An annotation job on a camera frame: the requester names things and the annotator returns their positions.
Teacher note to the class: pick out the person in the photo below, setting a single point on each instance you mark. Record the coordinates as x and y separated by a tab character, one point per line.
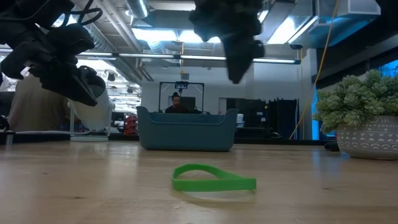
37	109
176	109

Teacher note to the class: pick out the long ceiling light bar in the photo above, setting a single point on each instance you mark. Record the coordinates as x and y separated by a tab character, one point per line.
174	57

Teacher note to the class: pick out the silver round air duct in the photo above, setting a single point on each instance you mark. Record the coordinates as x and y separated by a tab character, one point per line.
136	7

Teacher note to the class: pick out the teal plastic bin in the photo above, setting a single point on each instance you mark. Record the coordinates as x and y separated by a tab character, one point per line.
186	137

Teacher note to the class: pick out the green rubber band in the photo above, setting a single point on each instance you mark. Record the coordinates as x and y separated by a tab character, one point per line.
214	185

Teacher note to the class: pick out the green artificial succulent plant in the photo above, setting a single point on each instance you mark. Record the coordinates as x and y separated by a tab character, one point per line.
354	99

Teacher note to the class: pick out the white patterned plant pot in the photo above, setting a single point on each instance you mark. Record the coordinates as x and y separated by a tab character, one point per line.
370	140

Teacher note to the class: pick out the small black block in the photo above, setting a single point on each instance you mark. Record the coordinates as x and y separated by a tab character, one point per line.
331	146

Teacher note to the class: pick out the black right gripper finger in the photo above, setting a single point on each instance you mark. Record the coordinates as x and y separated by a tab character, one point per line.
237	59
258	49

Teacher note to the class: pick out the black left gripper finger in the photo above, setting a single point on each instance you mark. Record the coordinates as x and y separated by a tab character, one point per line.
74	76
62	87

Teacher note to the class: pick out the black storage cabinet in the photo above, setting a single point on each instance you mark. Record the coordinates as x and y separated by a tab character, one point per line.
258	115
283	118

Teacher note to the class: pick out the red tool cart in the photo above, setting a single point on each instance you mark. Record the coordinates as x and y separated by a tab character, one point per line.
131	124

